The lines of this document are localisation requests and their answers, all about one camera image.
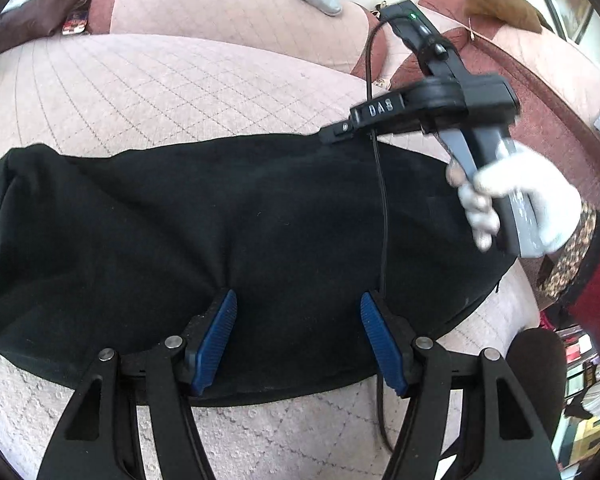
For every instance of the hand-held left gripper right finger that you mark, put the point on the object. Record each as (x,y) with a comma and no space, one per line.
(382,345)

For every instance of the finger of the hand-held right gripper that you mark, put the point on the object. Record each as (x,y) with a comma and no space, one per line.
(380,110)

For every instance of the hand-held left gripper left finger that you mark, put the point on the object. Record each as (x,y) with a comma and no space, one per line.
(214,342)

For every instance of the black pants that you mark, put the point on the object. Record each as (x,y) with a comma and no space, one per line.
(180,230)

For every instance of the person's right hand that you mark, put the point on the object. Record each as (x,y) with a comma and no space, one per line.
(547,200)

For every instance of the brown cloth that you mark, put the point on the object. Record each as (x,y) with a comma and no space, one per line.
(505,7)

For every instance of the framed picture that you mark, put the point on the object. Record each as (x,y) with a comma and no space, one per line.
(565,0)

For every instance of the cluttered shelf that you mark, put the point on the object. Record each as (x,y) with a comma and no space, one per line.
(587,395)

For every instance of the pink quilted sofa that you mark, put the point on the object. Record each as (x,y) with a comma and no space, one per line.
(155,85)

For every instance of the dark brown blanket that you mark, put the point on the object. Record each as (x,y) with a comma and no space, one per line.
(35,15)

